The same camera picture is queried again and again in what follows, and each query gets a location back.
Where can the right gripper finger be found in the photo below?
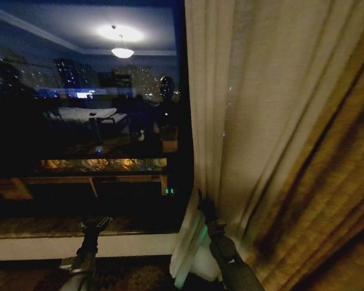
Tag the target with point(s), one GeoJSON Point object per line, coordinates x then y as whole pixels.
{"type": "Point", "coordinates": [220, 224]}
{"type": "Point", "coordinates": [205, 207]}

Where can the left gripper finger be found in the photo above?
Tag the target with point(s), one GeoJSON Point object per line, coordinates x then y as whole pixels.
{"type": "Point", "coordinates": [104, 222]}
{"type": "Point", "coordinates": [83, 224]}

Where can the white sheer curtain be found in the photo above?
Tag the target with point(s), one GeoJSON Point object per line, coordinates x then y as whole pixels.
{"type": "Point", "coordinates": [261, 91]}

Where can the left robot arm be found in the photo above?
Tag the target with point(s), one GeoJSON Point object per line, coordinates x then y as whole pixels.
{"type": "Point", "coordinates": [76, 274]}

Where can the marble window sill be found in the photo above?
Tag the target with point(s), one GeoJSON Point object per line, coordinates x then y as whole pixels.
{"type": "Point", "coordinates": [33, 228]}

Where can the golden beige drape curtain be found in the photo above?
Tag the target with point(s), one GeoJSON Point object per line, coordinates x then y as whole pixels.
{"type": "Point", "coordinates": [327, 197]}

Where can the dark glass window pane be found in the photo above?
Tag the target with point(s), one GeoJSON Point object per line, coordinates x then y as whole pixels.
{"type": "Point", "coordinates": [79, 91]}

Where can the dark window frame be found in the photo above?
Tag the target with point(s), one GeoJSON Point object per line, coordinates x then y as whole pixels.
{"type": "Point", "coordinates": [185, 136]}

